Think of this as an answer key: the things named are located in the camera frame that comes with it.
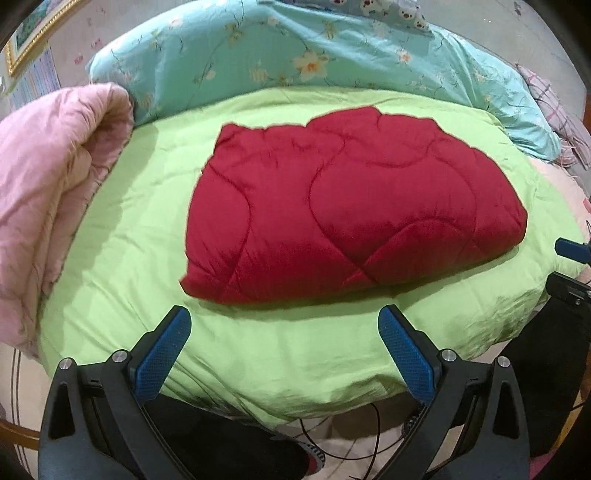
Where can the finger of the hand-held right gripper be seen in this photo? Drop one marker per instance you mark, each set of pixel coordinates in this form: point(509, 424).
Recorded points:
point(570, 288)
point(575, 249)

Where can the wall calendar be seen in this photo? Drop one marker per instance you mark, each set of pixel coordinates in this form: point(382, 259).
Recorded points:
point(37, 76)

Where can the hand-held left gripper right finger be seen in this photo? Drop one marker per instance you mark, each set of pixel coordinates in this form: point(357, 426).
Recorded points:
point(408, 356)

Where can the light green bed sheet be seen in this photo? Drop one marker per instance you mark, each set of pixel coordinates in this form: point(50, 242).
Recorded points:
point(138, 207)

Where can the red quilted jacket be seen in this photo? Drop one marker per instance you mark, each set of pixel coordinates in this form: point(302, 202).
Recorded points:
point(351, 207)

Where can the pink quilt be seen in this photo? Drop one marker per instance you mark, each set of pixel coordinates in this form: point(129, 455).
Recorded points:
point(41, 184)

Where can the person's black trouser leg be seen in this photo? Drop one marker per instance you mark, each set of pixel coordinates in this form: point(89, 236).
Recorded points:
point(231, 429)
point(549, 369)

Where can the pink plaid pillow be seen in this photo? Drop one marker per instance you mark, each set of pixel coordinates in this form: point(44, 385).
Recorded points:
point(554, 110)

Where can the teal floral quilt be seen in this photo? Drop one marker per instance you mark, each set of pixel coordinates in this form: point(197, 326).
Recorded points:
point(277, 60)

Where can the gold picture frame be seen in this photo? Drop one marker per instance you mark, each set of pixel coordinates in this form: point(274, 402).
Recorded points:
point(34, 39)

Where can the person's dark shoe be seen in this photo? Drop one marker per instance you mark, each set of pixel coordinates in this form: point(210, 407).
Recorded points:
point(304, 457)

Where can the bear print pillow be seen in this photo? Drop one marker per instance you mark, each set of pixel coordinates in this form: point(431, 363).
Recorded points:
point(392, 14)

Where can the wooden bed frame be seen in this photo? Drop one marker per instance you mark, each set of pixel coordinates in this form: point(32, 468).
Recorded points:
point(18, 434)

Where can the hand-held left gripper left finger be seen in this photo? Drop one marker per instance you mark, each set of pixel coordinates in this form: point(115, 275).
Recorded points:
point(161, 356)

